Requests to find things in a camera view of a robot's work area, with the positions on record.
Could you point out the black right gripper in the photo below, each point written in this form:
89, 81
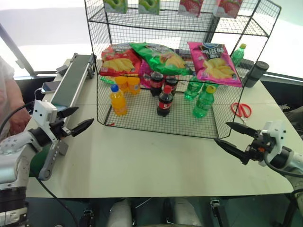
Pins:
256, 147

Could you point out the green apple juice carton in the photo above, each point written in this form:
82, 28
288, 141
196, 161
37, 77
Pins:
149, 6
116, 6

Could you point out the smartphone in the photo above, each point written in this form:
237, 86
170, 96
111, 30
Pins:
49, 86

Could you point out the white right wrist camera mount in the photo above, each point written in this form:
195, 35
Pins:
275, 137

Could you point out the strawberry juice carton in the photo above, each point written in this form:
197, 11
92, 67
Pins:
227, 9
190, 8

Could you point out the dark grey cylindrical cup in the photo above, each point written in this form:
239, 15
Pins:
255, 73

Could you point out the person in white shirt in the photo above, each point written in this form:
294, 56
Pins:
9, 89

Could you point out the grey conveyor belt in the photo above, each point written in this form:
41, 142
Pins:
68, 80

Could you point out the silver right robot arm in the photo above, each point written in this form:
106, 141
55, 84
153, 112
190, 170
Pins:
294, 158

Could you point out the black table clamp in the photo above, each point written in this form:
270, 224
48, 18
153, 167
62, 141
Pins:
214, 203
86, 213

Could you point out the magenta snack bag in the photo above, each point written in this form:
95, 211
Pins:
145, 75

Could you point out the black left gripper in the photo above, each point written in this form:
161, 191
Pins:
58, 131

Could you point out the orange soda bottle blue cap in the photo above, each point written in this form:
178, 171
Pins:
117, 101

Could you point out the green soda bottle yellow cap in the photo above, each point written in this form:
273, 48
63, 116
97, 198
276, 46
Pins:
203, 104
237, 56

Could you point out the cola bottle red cap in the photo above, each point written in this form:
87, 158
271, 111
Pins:
165, 102

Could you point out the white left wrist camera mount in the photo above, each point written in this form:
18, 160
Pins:
43, 113

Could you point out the red chips bag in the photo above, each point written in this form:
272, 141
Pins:
117, 61

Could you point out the pink chips bag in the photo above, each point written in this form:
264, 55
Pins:
214, 63

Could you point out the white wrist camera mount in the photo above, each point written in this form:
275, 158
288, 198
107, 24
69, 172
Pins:
43, 113
275, 137

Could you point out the green chips bag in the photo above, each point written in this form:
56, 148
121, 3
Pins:
163, 60

